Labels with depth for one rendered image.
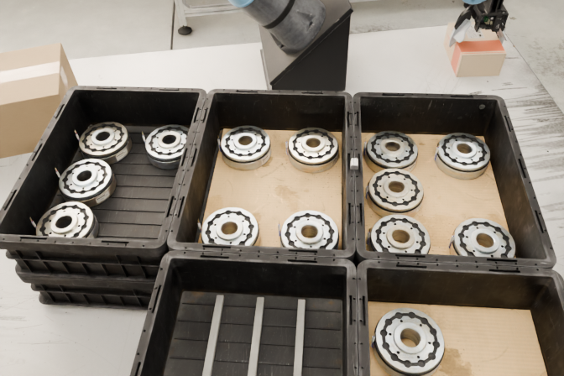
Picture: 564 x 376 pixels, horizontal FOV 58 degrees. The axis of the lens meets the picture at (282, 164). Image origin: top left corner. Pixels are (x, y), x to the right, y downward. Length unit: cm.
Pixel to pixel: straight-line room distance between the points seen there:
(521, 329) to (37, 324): 86
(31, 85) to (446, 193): 97
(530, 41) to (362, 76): 173
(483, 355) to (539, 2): 280
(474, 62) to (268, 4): 61
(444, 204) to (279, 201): 31
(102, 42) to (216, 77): 167
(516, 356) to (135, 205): 71
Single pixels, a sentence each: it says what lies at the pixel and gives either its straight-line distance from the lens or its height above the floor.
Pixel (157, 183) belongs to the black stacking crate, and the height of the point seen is 83.
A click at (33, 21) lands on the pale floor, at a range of 348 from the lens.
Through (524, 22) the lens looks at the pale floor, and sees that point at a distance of 326.
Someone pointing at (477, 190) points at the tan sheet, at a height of 83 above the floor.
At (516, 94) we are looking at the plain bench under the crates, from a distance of 153.
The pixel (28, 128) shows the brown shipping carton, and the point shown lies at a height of 78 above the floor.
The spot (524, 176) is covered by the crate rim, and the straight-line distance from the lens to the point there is 98.
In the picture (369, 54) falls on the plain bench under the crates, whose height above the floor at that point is 70.
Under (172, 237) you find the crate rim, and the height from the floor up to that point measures 93.
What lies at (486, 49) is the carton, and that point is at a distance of 154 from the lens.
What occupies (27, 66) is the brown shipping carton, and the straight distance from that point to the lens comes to 144.
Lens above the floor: 161
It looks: 47 degrees down
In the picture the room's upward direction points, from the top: 3 degrees counter-clockwise
